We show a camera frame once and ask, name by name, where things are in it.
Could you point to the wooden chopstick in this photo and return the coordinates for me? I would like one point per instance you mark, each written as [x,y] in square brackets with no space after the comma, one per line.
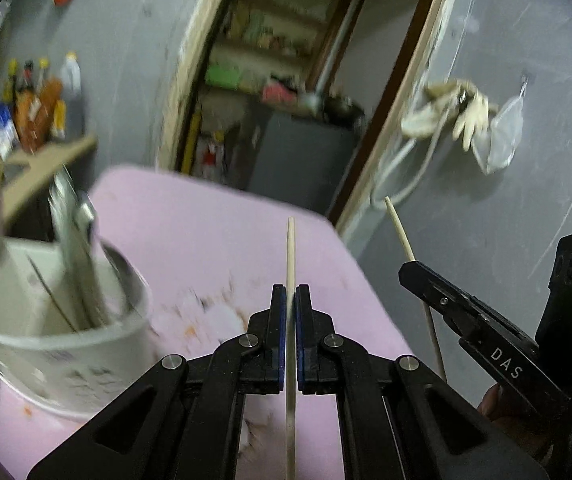
[398,230]
[291,260]

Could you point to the pink floral table cover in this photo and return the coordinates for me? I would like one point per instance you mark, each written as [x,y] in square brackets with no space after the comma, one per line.
[191,220]

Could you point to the wooden door frame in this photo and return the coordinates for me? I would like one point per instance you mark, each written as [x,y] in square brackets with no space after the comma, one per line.
[416,85]

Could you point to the clear plastic bag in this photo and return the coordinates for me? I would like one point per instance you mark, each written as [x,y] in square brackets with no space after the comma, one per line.
[503,135]

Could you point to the slim metal utensil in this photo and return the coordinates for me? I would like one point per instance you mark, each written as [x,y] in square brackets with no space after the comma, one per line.
[68,240]

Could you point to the green box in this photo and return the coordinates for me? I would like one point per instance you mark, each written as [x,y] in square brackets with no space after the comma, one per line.
[222,75]

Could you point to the wide metal utensil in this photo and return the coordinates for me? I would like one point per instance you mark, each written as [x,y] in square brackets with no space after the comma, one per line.
[91,285]

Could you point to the person's right hand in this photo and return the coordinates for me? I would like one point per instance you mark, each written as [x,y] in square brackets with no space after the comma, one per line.
[491,402]

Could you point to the white plastic utensil holder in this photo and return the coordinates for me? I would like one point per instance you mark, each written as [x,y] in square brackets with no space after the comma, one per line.
[66,365]

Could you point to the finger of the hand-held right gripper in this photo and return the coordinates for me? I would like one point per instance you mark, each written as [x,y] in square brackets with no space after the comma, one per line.
[436,295]

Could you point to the metal pipe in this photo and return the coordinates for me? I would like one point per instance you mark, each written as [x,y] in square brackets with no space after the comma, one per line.
[338,45]

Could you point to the yellow bottle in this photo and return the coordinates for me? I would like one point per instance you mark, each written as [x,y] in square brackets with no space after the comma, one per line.
[193,142]

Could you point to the grey metal cabinet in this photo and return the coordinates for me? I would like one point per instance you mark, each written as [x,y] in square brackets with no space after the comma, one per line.
[301,160]

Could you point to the cream rubber glove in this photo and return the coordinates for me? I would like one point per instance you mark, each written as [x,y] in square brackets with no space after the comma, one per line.
[476,117]
[431,110]

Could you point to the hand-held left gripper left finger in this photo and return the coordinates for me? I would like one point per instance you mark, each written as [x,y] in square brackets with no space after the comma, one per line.
[280,340]

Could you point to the red cloth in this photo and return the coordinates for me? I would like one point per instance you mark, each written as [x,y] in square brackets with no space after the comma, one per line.
[278,92]

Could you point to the row of sauce bottles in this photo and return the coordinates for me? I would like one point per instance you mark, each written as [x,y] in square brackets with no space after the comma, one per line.
[31,110]

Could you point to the wooden shelf unit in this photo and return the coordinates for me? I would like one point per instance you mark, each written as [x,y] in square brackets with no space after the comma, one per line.
[286,35]

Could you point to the dark wok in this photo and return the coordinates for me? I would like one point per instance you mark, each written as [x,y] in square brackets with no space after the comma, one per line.
[343,109]

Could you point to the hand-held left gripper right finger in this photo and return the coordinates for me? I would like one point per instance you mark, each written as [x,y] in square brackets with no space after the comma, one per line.
[300,340]

